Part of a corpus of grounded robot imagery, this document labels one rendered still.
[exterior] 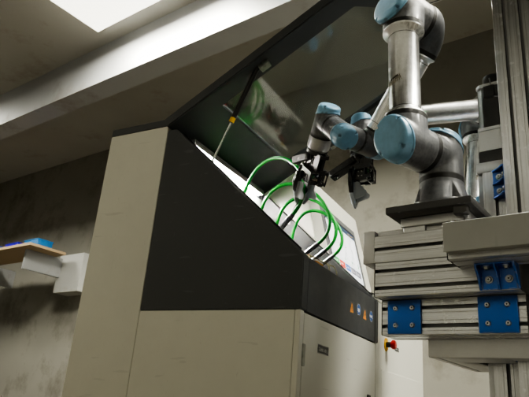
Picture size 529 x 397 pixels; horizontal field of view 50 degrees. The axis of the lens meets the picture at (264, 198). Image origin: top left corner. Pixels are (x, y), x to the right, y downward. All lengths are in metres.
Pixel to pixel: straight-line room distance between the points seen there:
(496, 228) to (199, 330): 0.92
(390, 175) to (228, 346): 3.17
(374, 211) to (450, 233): 3.30
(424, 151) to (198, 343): 0.86
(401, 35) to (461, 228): 0.60
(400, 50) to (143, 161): 1.01
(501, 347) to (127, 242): 1.24
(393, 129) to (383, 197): 3.15
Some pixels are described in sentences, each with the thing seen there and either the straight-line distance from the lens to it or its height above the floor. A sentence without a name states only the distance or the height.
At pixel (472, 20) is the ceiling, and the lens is 4.84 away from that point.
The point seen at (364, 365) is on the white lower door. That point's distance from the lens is 2.11.
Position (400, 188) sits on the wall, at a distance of 4.59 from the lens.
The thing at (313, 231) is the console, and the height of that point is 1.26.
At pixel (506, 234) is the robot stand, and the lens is 1.31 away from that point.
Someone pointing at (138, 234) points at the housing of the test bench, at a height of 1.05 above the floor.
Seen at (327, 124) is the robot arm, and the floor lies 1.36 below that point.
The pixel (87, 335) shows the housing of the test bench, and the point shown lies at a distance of 2.07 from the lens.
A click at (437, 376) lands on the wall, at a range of 4.17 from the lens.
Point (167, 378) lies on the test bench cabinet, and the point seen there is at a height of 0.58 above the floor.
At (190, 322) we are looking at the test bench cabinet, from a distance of 1.80.
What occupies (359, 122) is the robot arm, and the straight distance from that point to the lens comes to 2.12.
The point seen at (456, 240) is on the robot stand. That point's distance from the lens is 1.33.
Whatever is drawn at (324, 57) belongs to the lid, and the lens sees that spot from 2.20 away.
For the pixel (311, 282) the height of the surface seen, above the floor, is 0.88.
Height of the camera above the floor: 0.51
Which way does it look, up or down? 21 degrees up
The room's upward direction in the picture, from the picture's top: 5 degrees clockwise
